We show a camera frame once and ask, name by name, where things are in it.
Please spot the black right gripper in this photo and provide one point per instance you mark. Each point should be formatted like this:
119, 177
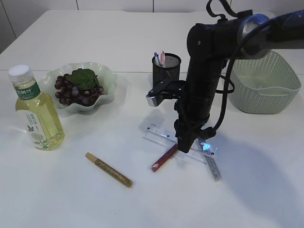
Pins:
187, 135

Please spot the clear plastic ruler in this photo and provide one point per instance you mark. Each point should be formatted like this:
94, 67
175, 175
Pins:
199, 151

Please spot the blue scissors with cover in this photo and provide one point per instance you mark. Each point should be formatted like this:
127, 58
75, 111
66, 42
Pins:
156, 59

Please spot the pink purple small scissors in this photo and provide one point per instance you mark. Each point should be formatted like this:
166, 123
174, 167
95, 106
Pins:
161, 58

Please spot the purple artificial grape bunch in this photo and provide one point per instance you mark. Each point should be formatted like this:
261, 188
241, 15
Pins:
80, 87

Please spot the green tea plastic bottle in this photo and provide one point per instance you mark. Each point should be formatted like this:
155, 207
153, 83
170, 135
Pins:
36, 110

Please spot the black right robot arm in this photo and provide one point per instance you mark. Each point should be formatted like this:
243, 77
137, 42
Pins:
213, 48

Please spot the silver glitter marker pen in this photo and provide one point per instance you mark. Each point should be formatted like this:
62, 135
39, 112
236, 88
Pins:
214, 170

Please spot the red marker pen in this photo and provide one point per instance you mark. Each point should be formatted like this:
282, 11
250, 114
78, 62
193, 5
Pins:
164, 158

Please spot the black mesh pen holder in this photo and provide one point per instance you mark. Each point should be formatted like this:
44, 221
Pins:
170, 72

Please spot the gold glitter marker pen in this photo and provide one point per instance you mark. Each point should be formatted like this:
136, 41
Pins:
109, 170

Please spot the green woven plastic basket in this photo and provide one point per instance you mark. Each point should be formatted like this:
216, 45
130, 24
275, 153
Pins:
263, 86

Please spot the green wavy glass plate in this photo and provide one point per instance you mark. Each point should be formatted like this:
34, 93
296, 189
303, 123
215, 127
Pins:
106, 78

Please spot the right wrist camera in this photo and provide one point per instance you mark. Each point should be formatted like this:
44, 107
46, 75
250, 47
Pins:
165, 90

